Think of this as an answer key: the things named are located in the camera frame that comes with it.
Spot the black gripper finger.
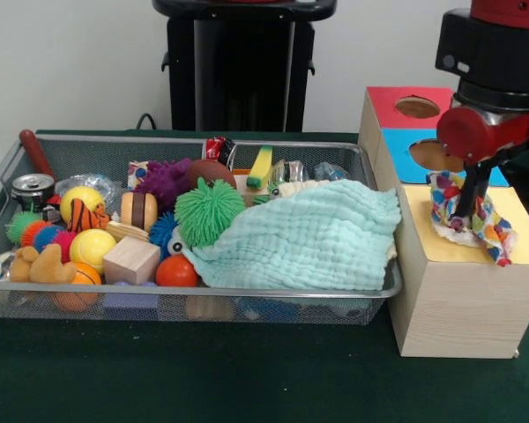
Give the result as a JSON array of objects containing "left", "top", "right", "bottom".
[
  {"left": 466, "top": 158, "right": 497, "bottom": 218},
  {"left": 450, "top": 161, "right": 480, "bottom": 219}
]

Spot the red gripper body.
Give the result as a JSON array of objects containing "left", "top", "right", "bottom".
[{"left": 436, "top": 107, "right": 529, "bottom": 172}]

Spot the colourful patterned cloth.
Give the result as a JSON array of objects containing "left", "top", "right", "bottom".
[{"left": 426, "top": 169, "right": 519, "bottom": 268}]

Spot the light blue waffle cloth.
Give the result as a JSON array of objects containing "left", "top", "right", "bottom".
[{"left": 183, "top": 178, "right": 402, "bottom": 292}]

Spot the wooden box with three holes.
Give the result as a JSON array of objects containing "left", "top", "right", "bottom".
[{"left": 358, "top": 85, "right": 529, "bottom": 359}]

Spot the shallow metal mesh bin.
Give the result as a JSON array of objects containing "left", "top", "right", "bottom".
[{"left": 0, "top": 130, "right": 405, "bottom": 326}]

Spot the yellow toy banana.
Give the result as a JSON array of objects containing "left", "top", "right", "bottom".
[{"left": 246, "top": 144, "right": 275, "bottom": 189}]

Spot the large green spiky ball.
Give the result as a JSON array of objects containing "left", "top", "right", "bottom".
[{"left": 175, "top": 176, "right": 248, "bottom": 247}]

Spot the purple rubber toy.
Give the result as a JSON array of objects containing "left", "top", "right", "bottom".
[{"left": 135, "top": 157, "right": 194, "bottom": 212}]

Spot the red orange rubber ball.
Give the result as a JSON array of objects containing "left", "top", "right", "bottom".
[{"left": 154, "top": 254, "right": 199, "bottom": 287}]

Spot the wooden toy burger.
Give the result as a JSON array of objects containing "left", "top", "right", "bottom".
[{"left": 120, "top": 190, "right": 159, "bottom": 233}]

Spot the wooden cube block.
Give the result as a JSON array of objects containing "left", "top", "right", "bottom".
[{"left": 102, "top": 236, "right": 161, "bottom": 286}]

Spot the yellow ball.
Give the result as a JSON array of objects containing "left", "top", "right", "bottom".
[{"left": 68, "top": 228, "right": 117, "bottom": 275}]

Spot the orange plush toy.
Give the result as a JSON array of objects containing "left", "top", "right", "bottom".
[{"left": 9, "top": 243, "right": 78, "bottom": 284}]

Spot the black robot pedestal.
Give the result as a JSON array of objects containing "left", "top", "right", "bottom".
[{"left": 152, "top": 0, "right": 339, "bottom": 132}]

